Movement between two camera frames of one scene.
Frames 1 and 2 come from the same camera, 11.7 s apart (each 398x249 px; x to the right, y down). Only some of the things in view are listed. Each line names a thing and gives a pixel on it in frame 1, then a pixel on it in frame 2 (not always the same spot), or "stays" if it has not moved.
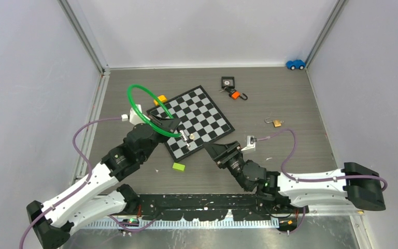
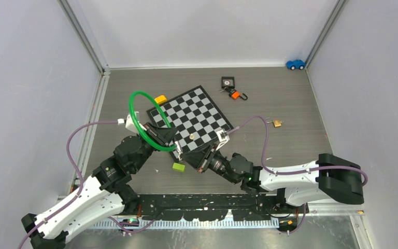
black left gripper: x=169 y=124 → x=160 y=135
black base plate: x=212 y=207 stays
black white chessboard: x=196 y=116 stays
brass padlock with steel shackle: x=276 y=123 stays
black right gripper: x=223 y=153 → x=198 y=160
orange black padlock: x=236 y=95 stays
